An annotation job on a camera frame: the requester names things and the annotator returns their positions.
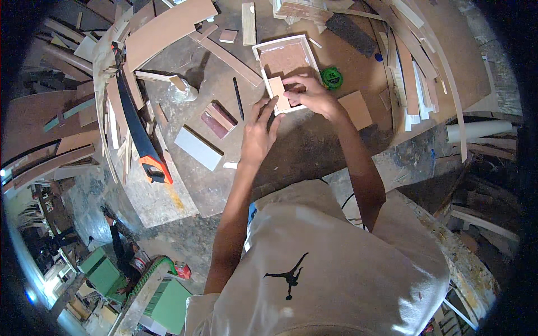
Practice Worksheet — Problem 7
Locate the red-brown wood offcut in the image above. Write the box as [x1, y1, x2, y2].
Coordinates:
[200, 99, 238, 140]

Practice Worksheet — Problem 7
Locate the white rolled tube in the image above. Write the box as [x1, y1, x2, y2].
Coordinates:
[446, 120, 514, 144]

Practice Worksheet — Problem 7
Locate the light wood stick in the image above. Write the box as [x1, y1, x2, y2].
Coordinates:
[134, 70, 188, 92]

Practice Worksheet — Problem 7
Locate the small light wood block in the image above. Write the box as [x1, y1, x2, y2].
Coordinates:
[268, 76, 292, 112]

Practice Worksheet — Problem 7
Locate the black pencil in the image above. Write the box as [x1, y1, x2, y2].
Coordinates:
[233, 76, 245, 122]

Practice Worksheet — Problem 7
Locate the black cable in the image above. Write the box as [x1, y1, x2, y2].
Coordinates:
[341, 192, 367, 230]

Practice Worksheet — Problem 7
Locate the pile of long wood strips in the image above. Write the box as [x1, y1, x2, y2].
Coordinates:
[365, 0, 468, 164]

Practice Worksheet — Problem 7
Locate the green machine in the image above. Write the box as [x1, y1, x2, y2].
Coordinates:
[78, 247, 193, 335]

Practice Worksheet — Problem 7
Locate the brown square board piece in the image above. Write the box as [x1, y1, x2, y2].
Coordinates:
[338, 90, 373, 131]

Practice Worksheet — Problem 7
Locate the person's right hand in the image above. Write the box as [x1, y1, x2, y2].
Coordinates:
[282, 74, 346, 123]

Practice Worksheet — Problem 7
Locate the long brown wood strip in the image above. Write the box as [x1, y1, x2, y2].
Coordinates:
[189, 30, 264, 87]

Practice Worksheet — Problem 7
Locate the person's left hand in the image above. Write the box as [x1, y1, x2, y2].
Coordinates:
[240, 97, 287, 167]

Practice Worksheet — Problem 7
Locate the person's body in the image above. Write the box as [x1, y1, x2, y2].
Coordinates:
[184, 180, 451, 336]

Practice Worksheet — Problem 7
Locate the white-edged wooden box frame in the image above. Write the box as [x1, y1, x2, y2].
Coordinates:
[252, 34, 323, 116]

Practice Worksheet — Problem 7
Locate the grey laminate board piece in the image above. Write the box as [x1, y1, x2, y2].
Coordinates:
[174, 125, 224, 172]

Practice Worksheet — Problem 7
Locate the heap of wood offcuts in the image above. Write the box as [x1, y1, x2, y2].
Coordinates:
[2, 0, 127, 190]

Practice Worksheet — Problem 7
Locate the orange-handled hand saw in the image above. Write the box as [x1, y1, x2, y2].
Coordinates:
[111, 41, 174, 185]

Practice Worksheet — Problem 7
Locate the large brown board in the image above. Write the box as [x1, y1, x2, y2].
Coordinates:
[125, 0, 219, 73]

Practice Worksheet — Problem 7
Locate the black sandpaper block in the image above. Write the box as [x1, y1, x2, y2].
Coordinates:
[325, 13, 377, 59]

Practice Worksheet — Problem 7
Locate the short light wood strip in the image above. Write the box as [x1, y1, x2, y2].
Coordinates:
[242, 2, 257, 46]

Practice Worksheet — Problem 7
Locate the green tape measure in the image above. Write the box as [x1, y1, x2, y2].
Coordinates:
[320, 66, 344, 90]

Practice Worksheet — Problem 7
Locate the stack of wood pieces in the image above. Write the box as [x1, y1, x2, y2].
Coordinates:
[272, 0, 333, 27]

